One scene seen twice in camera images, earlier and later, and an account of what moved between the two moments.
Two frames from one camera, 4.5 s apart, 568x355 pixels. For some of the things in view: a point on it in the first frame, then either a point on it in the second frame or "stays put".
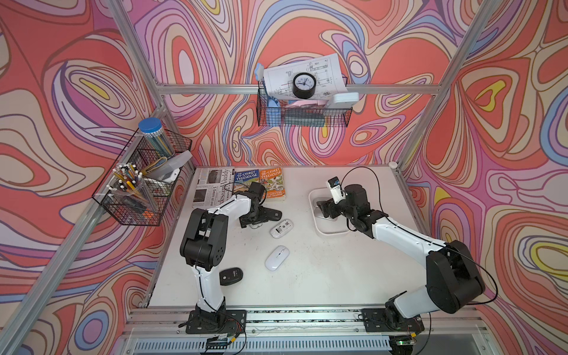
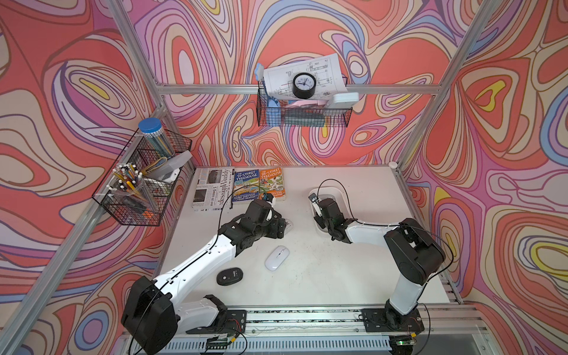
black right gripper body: x=335 y=209 → x=323 y=222
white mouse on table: x=276 y=258 stays put
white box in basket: x=343 y=100 stays put
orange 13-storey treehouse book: x=272 y=180 stays put
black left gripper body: x=252 y=219 → x=274 y=228
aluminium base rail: x=161 y=330 stays put
